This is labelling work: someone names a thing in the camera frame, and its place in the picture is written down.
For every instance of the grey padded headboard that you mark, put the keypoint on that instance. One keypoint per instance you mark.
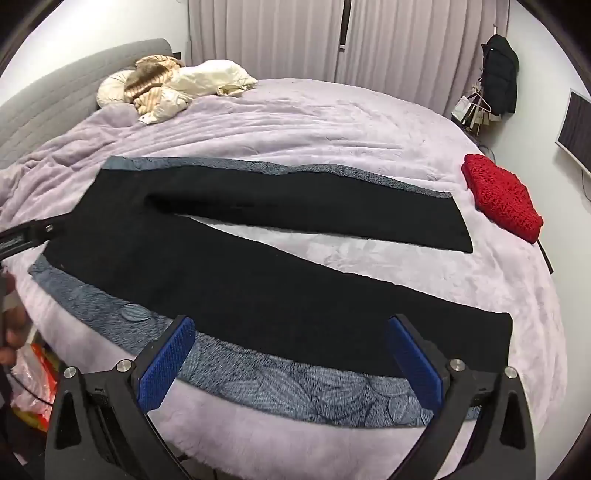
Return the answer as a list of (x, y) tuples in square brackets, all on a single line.
[(55, 92)]

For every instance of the wall-mounted monitor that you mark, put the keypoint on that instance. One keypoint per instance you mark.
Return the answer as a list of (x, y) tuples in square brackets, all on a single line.
[(577, 124)]

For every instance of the clothes hanger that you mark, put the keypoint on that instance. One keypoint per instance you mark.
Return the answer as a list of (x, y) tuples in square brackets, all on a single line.
[(482, 104)]

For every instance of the person's left hand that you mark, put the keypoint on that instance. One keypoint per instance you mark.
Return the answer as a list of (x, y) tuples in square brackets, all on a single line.
[(18, 325)]

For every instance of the blue leaf-patterned pants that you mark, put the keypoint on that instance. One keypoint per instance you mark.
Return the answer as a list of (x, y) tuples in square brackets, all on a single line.
[(277, 383)]

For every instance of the white paper bag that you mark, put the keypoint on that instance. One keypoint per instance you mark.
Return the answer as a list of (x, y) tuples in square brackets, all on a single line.
[(461, 110)]

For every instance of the purple fleece blanket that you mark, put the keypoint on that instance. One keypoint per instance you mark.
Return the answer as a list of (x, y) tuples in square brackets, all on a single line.
[(323, 124)]

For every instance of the black bag by wall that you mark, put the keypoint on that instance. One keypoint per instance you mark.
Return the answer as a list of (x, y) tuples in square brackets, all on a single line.
[(501, 74)]

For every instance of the plastic bag with red packets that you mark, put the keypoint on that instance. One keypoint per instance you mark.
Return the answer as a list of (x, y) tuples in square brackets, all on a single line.
[(37, 369)]

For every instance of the beige striped furry garment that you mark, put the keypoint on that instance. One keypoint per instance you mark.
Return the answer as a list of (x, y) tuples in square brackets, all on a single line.
[(147, 78)]

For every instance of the red knit sweater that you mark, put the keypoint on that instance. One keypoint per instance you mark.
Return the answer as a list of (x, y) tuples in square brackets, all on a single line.
[(501, 194)]

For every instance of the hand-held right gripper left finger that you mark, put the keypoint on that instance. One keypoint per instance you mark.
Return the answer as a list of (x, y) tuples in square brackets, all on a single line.
[(166, 364)]

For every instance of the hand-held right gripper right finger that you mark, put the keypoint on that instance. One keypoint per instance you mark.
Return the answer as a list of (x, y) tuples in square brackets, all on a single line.
[(415, 364)]

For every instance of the cream round pillow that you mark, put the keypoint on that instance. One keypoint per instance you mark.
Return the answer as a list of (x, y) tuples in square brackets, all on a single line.
[(111, 90)]

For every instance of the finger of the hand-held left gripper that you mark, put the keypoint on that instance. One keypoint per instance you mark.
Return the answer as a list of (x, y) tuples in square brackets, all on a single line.
[(27, 236)]

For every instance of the pale pleated curtain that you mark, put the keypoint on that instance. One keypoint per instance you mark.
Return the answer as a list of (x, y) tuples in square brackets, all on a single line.
[(263, 37), (415, 41)]

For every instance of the cream puffy jacket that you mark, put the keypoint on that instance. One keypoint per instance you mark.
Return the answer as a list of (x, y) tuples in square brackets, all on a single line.
[(207, 76)]

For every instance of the black pants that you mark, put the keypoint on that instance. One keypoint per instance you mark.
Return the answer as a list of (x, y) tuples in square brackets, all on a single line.
[(138, 240)]

